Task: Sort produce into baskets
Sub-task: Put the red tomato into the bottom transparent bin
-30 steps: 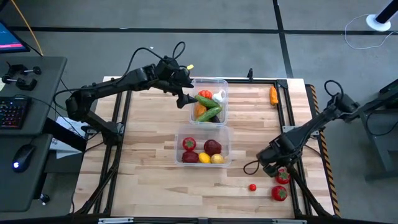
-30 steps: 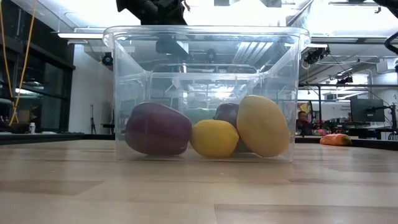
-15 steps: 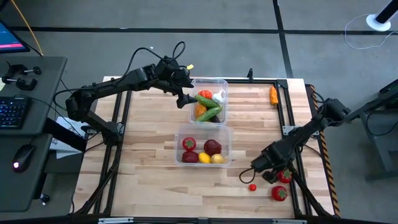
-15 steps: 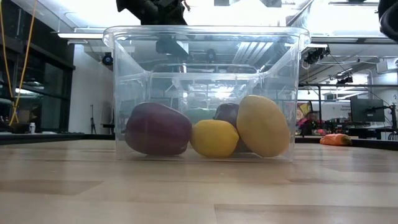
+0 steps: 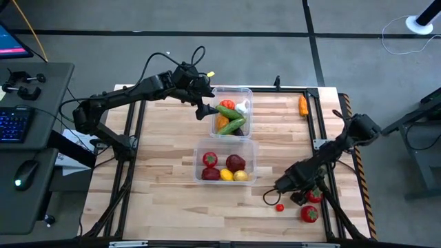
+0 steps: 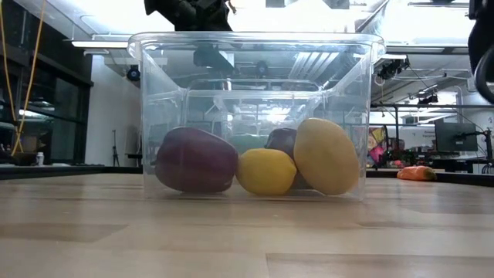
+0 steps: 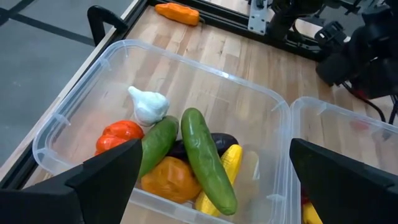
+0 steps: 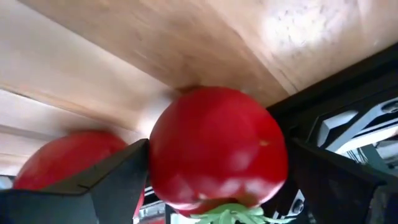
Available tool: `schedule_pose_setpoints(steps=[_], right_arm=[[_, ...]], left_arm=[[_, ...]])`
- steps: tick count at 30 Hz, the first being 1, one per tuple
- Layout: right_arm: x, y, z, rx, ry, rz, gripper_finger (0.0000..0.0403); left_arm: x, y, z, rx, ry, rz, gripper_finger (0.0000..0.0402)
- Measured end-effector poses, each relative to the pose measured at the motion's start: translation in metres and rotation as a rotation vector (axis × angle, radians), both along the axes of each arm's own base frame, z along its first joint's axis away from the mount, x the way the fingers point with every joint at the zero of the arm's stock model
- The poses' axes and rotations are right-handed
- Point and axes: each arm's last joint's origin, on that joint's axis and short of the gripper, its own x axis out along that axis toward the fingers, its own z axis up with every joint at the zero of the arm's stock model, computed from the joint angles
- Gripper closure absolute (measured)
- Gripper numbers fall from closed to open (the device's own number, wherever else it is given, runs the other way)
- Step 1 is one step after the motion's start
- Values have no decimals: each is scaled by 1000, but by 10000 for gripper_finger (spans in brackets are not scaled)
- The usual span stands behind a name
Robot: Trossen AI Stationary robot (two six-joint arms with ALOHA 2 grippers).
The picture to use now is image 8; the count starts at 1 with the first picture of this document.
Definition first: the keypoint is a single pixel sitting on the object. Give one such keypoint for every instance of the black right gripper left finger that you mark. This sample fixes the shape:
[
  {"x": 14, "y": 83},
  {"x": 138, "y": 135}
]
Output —
[{"x": 77, "y": 205}]

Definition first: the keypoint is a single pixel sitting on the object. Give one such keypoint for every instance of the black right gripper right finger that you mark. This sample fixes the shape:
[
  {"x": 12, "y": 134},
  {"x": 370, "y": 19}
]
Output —
[{"x": 335, "y": 193}]

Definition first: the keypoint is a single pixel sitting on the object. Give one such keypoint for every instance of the red tomato with green calyx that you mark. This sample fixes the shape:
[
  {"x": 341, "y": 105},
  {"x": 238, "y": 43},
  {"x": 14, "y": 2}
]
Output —
[
  {"x": 217, "y": 146},
  {"x": 68, "y": 158}
]

